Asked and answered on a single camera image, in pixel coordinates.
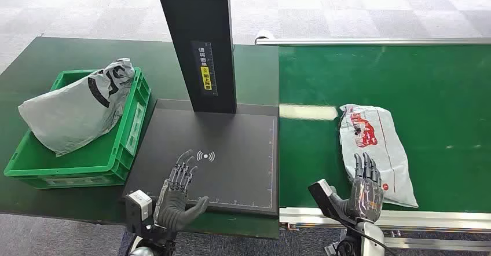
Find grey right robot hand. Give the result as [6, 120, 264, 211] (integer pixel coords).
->
[329, 151, 384, 224]

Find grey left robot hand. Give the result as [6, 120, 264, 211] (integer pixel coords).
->
[153, 149, 210, 233]

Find white package with red print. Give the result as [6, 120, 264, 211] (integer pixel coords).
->
[339, 104, 419, 209]

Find black weighing platform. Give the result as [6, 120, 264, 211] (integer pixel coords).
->
[122, 98, 280, 218]

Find green plastic basket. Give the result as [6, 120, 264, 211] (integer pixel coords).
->
[3, 67, 152, 189]

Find grey package with black print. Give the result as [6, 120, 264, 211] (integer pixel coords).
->
[18, 57, 135, 158]

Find aluminium conveyor lower beam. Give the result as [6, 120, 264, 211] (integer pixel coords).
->
[383, 237, 491, 252]

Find green conveyor belt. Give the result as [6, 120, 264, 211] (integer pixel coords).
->
[279, 45, 491, 214]

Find black and yellow column label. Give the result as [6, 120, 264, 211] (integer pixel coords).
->
[192, 40, 218, 97]

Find black scanner column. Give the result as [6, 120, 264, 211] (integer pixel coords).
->
[153, 0, 237, 115]

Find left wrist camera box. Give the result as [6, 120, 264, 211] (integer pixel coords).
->
[124, 190, 153, 235]

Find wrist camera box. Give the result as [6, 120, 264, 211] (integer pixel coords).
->
[307, 178, 356, 226]
[124, 190, 153, 235]

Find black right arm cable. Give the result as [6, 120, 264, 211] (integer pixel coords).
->
[334, 214, 396, 256]

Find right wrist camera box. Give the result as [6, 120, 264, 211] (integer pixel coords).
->
[307, 178, 356, 226]

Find aluminium conveyor side rail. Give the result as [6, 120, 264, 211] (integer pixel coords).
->
[255, 37, 491, 47]
[279, 207, 491, 234]

